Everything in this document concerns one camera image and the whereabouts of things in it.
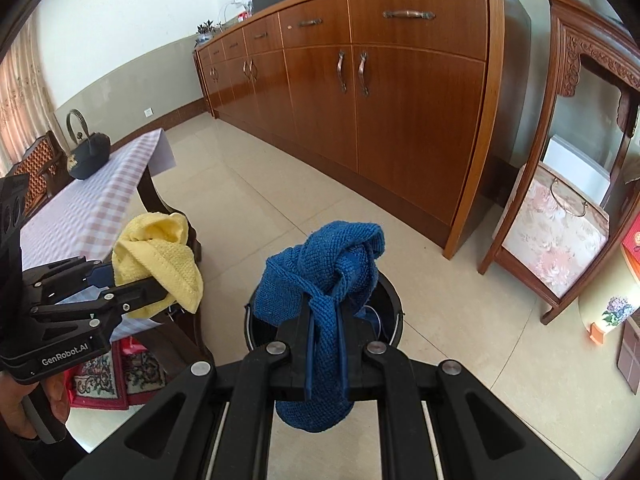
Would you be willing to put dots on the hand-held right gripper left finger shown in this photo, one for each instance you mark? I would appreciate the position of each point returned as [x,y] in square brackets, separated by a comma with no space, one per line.
[292,360]

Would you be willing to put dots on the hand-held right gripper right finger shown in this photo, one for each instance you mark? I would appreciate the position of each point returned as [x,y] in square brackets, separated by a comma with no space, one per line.
[357,370]

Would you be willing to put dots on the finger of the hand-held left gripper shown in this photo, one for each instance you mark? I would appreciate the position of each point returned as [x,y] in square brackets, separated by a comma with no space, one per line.
[70,275]
[125,300]

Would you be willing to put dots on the yellow knitted cloth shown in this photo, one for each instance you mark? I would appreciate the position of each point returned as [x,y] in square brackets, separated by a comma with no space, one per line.
[160,260]

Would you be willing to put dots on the black plastic trash bin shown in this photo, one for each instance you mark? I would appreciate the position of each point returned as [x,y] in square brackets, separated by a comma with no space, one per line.
[392,310]

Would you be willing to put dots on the blue knitted cloth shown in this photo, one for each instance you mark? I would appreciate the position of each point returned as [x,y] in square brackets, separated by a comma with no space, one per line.
[320,260]

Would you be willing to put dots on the person's left hand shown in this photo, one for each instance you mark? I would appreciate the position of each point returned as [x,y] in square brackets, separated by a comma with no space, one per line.
[15,410]

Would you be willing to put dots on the red patterned mat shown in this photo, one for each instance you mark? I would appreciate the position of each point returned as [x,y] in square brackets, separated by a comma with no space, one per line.
[100,380]

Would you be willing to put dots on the wooden bench sofa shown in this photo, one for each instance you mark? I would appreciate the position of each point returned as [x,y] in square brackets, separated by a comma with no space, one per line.
[42,160]

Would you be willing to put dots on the black cast iron kettle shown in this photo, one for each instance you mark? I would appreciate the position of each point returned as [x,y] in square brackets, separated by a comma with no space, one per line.
[90,155]

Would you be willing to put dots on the beige patterned curtain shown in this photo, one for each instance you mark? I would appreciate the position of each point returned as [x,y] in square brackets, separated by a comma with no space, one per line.
[20,95]

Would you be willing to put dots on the floral fabric bag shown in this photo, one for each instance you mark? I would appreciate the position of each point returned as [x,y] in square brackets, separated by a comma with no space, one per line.
[555,240]

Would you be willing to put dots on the wooden sideboard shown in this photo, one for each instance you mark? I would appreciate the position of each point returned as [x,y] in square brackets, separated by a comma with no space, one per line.
[400,135]

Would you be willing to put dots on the white flower printed box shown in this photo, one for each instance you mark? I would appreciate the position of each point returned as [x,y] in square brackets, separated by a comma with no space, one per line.
[612,310]

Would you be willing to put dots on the brown square panel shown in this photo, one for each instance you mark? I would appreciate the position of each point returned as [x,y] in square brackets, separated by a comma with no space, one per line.
[630,355]

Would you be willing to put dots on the small potted plant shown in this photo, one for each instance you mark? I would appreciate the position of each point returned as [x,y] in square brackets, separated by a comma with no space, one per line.
[205,32]

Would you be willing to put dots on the red gift box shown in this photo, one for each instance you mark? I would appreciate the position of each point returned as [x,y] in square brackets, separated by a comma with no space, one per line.
[632,245]

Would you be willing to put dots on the carved wooden chair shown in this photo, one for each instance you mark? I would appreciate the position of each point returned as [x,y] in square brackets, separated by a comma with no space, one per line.
[565,35]

